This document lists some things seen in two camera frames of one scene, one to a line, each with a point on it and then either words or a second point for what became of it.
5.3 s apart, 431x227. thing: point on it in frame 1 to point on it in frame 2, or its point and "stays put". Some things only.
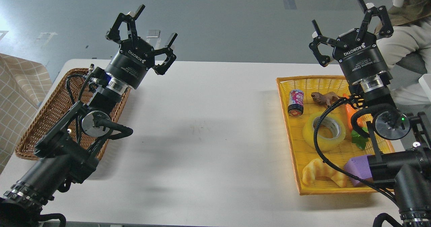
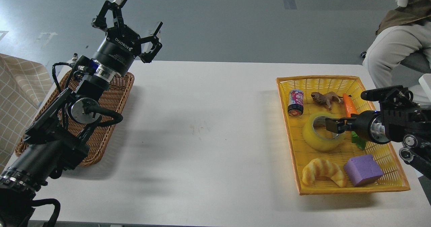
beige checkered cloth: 24,83 stays put
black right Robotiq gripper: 358,53 to 370,124
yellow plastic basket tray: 329,155 stays put
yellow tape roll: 328,119 stays put
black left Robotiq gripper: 135,58 to 121,45
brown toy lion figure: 328,98 stays put
